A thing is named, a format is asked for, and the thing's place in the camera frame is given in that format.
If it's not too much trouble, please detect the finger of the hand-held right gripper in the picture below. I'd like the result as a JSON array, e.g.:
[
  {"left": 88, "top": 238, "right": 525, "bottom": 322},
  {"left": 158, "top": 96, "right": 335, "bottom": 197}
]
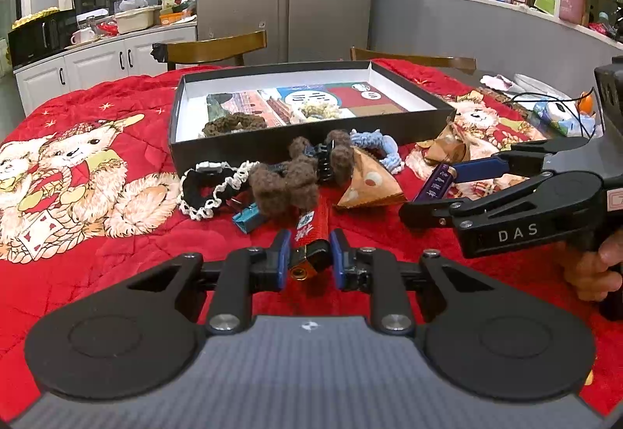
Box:
[
  {"left": 399, "top": 170, "right": 608, "bottom": 231},
  {"left": 452, "top": 136, "right": 593, "bottom": 184}
]

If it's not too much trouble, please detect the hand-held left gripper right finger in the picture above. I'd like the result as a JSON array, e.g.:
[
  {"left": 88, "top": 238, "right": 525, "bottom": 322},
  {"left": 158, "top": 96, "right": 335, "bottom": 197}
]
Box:
[{"left": 330, "top": 229, "right": 487, "bottom": 338}]

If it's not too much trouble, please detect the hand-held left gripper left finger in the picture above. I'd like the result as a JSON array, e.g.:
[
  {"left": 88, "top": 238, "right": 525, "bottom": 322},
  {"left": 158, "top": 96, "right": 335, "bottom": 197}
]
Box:
[{"left": 127, "top": 229, "right": 293, "bottom": 338}]

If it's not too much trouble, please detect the red lighter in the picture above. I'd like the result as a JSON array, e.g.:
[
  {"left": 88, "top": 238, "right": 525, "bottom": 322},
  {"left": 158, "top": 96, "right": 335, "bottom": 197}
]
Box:
[{"left": 290, "top": 209, "right": 333, "bottom": 282}]

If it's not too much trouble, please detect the purple rectangular packet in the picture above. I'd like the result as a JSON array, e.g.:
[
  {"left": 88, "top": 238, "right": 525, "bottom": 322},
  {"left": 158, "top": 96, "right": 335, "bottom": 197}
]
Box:
[{"left": 413, "top": 163, "right": 459, "bottom": 204}]

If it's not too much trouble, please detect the brown fuzzy bow hair clip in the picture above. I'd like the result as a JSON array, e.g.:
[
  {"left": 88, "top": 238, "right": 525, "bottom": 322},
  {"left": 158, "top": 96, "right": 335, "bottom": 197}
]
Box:
[{"left": 249, "top": 154, "right": 320, "bottom": 216}]

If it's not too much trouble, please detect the brown fuzzy hair claw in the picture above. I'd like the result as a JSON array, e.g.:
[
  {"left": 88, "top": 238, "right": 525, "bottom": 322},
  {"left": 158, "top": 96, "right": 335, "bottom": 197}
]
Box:
[{"left": 287, "top": 129, "right": 354, "bottom": 187}]

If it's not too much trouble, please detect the black shallow box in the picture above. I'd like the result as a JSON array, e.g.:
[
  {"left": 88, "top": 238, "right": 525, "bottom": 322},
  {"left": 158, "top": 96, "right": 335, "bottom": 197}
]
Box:
[{"left": 169, "top": 60, "right": 457, "bottom": 167}]

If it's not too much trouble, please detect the person's right hand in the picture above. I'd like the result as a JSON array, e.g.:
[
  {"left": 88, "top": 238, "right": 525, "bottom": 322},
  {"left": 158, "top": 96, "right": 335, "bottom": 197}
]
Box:
[{"left": 560, "top": 227, "right": 623, "bottom": 302}]

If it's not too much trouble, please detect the golden brown fabric bow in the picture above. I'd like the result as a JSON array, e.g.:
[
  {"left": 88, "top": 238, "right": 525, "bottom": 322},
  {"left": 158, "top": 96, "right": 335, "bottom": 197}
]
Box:
[{"left": 419, "top": 124, "right": 472, "bottom": 165}]

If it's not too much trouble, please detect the small blue packet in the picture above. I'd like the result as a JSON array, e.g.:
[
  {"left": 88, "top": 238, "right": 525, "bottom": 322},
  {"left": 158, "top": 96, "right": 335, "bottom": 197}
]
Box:
[{"left": 231, "top": 204, "right": 264, "bottom": 234}]

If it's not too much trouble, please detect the blue white toy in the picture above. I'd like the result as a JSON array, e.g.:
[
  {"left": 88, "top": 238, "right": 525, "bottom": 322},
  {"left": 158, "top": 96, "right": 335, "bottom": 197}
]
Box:
[{"left": 532, "top": 97, "right": 597, "bottom": 138}]

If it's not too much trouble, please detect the orange triangular fabric pouch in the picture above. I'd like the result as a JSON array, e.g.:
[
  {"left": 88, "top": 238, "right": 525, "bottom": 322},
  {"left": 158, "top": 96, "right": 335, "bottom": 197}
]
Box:
[{"left": 335, "top": 147, "right": 408, "bottom": 209}]

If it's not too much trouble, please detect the white tissue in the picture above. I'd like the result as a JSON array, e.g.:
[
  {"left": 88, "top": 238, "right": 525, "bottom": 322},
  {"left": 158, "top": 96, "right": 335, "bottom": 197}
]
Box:
[{"left": 480, "top": 73, "right": 517, "bottom": 92}]

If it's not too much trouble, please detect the blue knitted scrunchie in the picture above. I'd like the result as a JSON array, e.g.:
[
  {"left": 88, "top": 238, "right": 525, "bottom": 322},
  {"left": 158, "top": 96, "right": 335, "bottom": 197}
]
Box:
[{"left": 350, "top": 129, "right": 405, "bottom": 175}]

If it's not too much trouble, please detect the black white-lace scrunchie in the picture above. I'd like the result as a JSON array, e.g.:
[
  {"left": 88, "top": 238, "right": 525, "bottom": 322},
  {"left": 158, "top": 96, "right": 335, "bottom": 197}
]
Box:
[{"left": 177, "top": 160, "right": 262, "bottom": 222}]

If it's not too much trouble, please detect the brown knitted scrunchie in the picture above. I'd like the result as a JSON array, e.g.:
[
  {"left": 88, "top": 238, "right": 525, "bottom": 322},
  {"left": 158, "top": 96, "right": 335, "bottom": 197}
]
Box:
[{"left": 201, "top": 113, "right": 269, "bottom": 138}]

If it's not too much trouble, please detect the cream knitted scrunchie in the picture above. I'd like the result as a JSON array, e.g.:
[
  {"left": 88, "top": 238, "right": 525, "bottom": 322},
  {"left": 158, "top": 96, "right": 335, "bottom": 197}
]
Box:
[{"left": 291, "top": 100, "right": 342, "bottom": 123}]

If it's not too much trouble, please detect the red bear-print blanket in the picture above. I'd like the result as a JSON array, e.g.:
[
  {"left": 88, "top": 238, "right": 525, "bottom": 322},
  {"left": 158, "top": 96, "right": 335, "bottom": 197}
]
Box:
[{"left": 0, "top": 58, "right": 623, "bottom": 420}]

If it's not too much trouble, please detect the pink plush bag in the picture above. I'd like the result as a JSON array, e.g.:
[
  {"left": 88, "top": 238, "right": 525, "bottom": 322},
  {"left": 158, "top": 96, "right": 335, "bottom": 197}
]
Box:
[{"left": 558, "top": 0, "right": 588, "bottom": 24}]

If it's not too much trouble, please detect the wooden chair with black clip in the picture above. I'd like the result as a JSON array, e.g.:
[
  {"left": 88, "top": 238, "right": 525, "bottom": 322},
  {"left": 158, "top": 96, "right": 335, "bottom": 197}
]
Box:
[{"left": 152, "top": 30, "right": 268, "bottom": 71}]

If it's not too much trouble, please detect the white kitchen cabinet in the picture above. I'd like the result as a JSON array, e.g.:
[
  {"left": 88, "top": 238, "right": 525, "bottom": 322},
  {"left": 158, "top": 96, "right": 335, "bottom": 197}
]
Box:
[{"left": 14, "top": 19, "right": 198, "bottom": 116}]

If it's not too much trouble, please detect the beige plastic basin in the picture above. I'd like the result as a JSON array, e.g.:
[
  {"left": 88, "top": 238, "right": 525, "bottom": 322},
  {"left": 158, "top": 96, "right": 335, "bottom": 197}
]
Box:
[{"left": 114, "top": 7, "right": 160, "bottom": 35}]

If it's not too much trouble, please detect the black microwave oven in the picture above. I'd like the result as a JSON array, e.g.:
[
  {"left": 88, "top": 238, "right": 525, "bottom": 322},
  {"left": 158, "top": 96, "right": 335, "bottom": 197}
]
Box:
[{"left": 7, "top": 10, "right": 79, "bottom": 68}]

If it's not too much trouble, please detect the yellow tray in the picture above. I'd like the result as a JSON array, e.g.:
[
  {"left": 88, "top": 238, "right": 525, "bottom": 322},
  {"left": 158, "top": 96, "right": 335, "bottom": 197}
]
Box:
[{"left": 12, "top": 7, "right": 60, "bottom": 29}]

